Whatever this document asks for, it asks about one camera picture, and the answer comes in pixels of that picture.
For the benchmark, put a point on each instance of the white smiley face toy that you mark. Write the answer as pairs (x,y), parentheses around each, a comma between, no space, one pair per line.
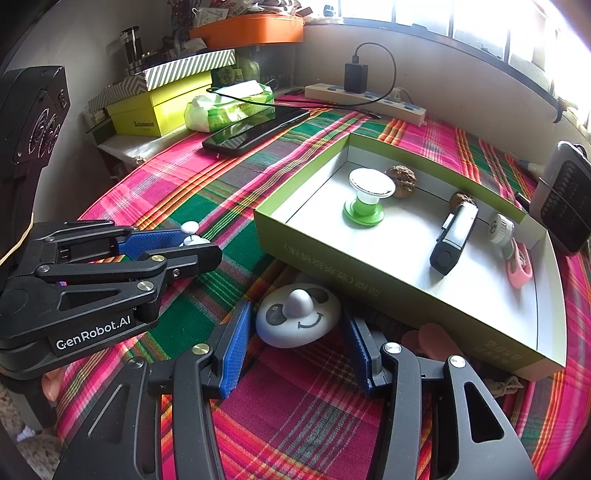
(277,332)

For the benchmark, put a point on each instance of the small white knob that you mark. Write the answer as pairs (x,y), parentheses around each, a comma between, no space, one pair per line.
(190,227)

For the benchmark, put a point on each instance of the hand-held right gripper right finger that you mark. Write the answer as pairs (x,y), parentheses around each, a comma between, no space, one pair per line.
(358,350)

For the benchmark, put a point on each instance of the plaid cloth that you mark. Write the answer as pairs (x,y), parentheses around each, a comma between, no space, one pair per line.
(184,184)

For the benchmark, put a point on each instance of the black smartphone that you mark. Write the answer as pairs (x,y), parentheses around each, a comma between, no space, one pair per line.
(258,129)

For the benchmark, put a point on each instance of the dark green box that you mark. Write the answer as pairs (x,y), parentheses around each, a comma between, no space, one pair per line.
(99,134)

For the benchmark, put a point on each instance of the steel flask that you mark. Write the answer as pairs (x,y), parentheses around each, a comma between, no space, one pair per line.
(134,50)

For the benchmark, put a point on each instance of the clear glass tank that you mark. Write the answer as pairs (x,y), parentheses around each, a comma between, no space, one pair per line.
(277,64)

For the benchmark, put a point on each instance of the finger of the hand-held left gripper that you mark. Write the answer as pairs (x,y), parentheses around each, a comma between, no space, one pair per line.
(184,258)
(147,240)

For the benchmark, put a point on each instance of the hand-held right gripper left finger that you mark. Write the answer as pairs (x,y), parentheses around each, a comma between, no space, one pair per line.
(235,350)

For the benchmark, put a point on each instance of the green striped box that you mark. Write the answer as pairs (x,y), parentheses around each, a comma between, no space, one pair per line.
(184,69)

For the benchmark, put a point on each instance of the green tissue pack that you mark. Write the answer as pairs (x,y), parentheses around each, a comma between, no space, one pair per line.
(221,115)

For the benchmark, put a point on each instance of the yellow-green box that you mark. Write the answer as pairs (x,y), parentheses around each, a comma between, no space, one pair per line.
(152,110)

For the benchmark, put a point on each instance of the orange box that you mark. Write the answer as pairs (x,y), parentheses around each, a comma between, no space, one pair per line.
(249,30)

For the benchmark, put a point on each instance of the black charger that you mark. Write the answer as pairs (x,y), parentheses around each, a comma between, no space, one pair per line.
(355,78)

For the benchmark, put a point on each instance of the flat pink piece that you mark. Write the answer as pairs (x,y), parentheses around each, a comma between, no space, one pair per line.
(429,339)

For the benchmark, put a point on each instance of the brown walnut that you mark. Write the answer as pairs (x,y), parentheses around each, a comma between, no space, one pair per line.
(404,180)
(461,199)

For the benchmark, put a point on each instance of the pink clip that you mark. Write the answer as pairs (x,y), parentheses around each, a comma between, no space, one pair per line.
(519,272)

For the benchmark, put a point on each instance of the white paper sheet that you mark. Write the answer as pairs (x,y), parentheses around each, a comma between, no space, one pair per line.
(134,147)

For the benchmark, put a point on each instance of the black rectangular device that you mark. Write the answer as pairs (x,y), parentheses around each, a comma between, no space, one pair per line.
(450,251)

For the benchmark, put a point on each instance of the green and white mushroom toy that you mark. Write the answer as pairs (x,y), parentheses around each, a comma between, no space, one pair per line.
(371,184)

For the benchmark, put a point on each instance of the grey chevron box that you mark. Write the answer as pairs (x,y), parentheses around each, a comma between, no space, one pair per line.
(120,90)

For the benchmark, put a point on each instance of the white plug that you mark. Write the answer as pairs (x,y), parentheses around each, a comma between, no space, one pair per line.
(400,94)

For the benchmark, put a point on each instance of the small white round cap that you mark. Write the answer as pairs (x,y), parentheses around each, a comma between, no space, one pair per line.
(501,228)

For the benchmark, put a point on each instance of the person's left hand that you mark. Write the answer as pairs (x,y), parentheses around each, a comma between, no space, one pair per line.
(53,385)

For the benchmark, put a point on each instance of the white power strip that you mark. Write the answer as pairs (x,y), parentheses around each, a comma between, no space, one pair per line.
(323,91)

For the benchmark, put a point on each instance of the grey portable heater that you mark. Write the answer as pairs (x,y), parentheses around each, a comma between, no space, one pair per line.
(568,203)

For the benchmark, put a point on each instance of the green and white cardboard box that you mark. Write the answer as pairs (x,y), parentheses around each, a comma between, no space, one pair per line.
(392,258)

